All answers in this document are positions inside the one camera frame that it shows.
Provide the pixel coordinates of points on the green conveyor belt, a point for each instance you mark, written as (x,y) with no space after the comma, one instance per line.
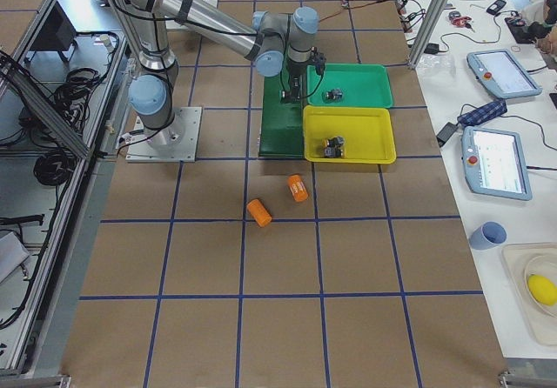
(281,132)

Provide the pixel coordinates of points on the plain orange cylinder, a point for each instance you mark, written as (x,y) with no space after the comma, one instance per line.
(259,213)

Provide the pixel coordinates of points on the black power adapter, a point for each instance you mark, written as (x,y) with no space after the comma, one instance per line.
(445,133)

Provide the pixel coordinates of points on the yellow lemon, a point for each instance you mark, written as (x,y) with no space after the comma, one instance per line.
(542,289)

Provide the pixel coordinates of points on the orange 4680 cylinder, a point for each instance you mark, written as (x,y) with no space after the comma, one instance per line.
(297,188)

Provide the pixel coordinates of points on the yellow plastic tray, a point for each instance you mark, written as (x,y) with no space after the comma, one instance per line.
(368,134)

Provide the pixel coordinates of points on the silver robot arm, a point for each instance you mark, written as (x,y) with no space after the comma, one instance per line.
(280,46)

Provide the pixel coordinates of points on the aluminium frame post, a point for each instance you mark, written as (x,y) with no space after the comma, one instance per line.
(426,30)

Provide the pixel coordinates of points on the lower teach pendant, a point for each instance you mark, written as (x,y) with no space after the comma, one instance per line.
(494,163)

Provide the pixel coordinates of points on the green plastic tray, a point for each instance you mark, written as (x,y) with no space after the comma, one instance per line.
(364,85)

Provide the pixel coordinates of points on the beige tray with bowl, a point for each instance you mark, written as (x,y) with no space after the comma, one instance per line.
(532,270)

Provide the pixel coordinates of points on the teach pendant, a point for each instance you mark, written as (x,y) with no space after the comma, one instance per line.
(494,163)
(501,74)

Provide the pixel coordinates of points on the blue plaid pouch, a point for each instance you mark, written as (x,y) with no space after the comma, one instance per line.
(483,114)

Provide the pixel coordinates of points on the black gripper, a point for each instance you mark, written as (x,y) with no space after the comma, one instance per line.
(295,76)

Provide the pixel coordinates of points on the upper teach pendant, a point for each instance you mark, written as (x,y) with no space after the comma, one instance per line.
(501,74)

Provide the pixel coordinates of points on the blue plastic cup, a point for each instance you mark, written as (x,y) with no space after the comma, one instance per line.
(487,236)

